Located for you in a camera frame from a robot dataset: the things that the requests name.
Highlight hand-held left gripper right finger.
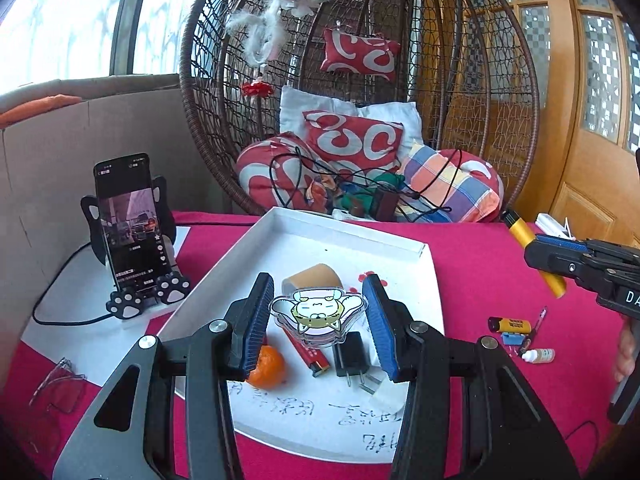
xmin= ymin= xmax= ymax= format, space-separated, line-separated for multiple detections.
xmin=361 ymin=274 xmax=581 ymax=480

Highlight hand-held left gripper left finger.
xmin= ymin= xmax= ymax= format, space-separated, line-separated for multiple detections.
xmin=52 ymin=271 xmax=276 ymax=480

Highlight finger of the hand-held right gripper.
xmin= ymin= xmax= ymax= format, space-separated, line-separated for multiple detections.
xmin=531 ymin=237 xmax=608 ymax=261
xmin=524 ymin=246 xmax=608 ymax=302

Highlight orange tangerine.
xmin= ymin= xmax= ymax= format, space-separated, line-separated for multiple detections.
xmin=245 ymin=344 xmax=286 ymax=389

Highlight black charger plug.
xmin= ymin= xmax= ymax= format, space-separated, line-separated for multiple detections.
xmin=334 ymin=331 xmax=370 ymax=388

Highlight yellow black marker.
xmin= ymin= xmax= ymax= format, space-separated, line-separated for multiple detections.
xmin=501 ymin=208 xmax=568 ymax=299

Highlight red lighter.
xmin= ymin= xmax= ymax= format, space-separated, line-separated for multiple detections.
xmin=280 ymin=327 xmax=332 ymax=377

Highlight cartoon cat acrylic stand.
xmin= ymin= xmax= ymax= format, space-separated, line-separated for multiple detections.
xmin=270 ymin=286 xmax=370 ymax=348

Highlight brown tape roll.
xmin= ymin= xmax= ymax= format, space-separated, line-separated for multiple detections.
xmin=281 ymin=263 xmax=343 ymax=293

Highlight white shallow tray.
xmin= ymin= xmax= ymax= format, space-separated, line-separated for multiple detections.
xmin=156 ymin=206 xmax=443 ymax=463

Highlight person's right hand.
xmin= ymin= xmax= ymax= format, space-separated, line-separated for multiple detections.
xmin=614 ymin=317 xmax=638 ymax=383

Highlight white plastic object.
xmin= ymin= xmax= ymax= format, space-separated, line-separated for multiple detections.
xmin=535 ymin=212 xmax=576 ymax=240

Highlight red tipped pen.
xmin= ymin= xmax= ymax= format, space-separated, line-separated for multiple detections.
xmin=529 ymin=306 xmax=549 ymax=343

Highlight printed yellow lighter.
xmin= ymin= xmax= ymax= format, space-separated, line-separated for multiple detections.
xmin=488 ymin=316 xmax=532 ymax=335

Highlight magenta tablecloth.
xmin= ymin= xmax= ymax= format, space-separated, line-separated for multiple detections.
xmin=0 ymin=210 xmax=640 ymax=480

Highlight wooden door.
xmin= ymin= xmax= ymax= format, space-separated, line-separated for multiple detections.
xmin=415 ymin=0 xmax=640 ymax=251

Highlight dark red device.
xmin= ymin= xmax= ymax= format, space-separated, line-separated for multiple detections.
xmin=374 ymin=187 xmax=401 ymax=223

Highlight black cat paw phone stand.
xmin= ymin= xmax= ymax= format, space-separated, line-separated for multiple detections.
xmin=80 ymin=176 xmax=191 ymax=322

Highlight plaid cushion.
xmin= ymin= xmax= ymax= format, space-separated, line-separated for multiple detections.
xmin=400 ymin=142 xmax=501 ymax=223

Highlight colourful cloth pile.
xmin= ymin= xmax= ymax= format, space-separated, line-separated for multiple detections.
xmin=305 ymin=170 xmax=406 ymax=218

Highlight black smartphone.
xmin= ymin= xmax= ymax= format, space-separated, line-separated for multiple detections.
xmin=93 ymin=153 xmax=168 ymax=293

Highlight flat red swirl cushion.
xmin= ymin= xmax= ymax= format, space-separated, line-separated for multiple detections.
xmin=301 ymin=109 xmax=405 ymax=173

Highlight white paper sheet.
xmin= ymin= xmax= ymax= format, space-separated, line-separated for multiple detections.
xmin=20 ymin=226 xmax=193 ymax=388

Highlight clear eyeglasses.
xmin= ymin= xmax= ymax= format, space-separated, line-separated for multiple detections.
xmin=27 ymin=357 xmax=86 ymax=413

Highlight white pillow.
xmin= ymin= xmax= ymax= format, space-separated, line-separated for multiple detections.
xmin=279 ymin=85 xmax=423 ymax=148

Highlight brown wicker hanging chair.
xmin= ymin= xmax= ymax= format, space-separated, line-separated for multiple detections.
xmin=179 ymin=0 xmax=540 ymax=223

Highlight brown cardboard box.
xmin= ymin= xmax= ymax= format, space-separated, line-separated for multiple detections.
xmin=0 ymin=74 xmax=236 ymax=356

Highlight small red swirl cushion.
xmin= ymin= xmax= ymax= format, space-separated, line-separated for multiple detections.
xmin=320 ymin=27 xmax=402 ymax=81

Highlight orange cloth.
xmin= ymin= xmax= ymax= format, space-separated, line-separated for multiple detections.
xmin=0 ymin=94 xmax=83 ymax=128

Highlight window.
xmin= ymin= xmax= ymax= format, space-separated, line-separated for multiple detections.
xmin=0 ymin=0 xmax=196 ymax=93

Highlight tangled black cable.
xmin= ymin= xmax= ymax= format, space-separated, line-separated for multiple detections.
xmin=269 ymin=149 xmax=463 ymax=223

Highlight black phone charging cable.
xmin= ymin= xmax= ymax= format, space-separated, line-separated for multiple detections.
xmin=31 ymin=242 xmax=121 ymax=327

